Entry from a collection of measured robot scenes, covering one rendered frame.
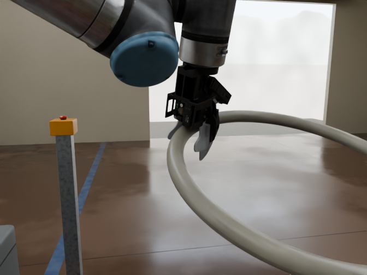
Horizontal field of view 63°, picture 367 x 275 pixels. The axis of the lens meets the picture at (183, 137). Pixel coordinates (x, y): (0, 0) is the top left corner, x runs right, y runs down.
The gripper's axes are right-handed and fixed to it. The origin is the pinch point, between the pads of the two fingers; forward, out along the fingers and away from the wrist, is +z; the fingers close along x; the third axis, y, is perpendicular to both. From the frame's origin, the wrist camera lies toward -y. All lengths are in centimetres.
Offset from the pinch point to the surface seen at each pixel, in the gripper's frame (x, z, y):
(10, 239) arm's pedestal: -42, 40, 25
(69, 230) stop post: -84, 99, -21
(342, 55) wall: -81, 70, -777
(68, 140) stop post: -96, 50, -32
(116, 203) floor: -155, 184, -123
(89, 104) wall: -462, 220, -327
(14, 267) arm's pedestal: -39, 49, 26
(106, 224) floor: -128, 170, -87
